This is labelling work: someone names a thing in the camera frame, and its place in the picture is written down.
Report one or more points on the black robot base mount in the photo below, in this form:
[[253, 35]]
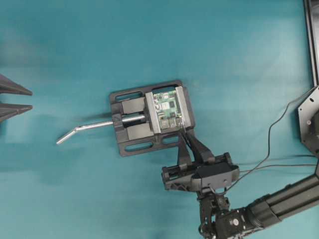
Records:
[[308, 113]]

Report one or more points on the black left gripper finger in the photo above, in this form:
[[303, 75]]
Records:
[[9, 110], [8, 86]]

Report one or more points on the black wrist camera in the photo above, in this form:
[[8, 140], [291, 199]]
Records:
[[214, 176]]

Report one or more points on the black aluminium frame rail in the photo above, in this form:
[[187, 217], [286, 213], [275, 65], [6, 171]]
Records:
[[311, 8]]

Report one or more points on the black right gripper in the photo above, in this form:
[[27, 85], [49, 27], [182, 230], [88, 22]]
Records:
[[178, 177]]

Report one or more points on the black bench vise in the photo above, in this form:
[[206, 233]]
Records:
[[145, 135]]

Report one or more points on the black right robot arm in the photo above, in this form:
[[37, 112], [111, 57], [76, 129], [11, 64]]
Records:
[[218, 221]]

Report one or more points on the silver vise screw handle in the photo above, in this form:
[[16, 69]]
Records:
[[97, 125]]

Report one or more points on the green circuit board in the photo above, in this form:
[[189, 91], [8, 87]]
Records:
[[168, 110]]

